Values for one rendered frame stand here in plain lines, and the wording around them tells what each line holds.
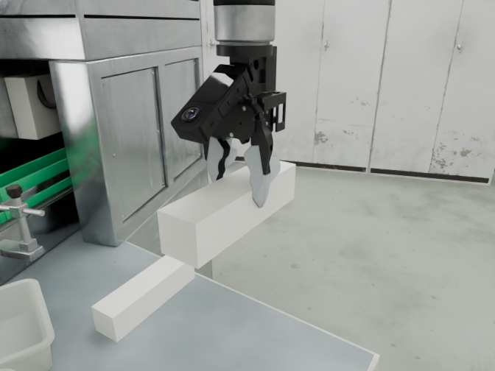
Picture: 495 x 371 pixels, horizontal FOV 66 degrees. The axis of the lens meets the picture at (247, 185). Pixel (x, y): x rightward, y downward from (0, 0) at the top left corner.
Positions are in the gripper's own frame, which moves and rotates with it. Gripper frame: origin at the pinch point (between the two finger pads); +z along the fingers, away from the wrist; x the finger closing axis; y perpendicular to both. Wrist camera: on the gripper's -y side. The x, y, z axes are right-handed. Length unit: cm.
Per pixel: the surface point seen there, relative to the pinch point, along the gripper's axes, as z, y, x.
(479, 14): -30, 322, 4
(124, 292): 28.4, -1.5, 27.6
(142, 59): -13, 37, 59
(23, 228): 18, -8, 51
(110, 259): 34, 10, 48
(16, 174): 14, 4, 75
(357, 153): 87, 297, 77
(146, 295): 29.2, 1.2, 23.9
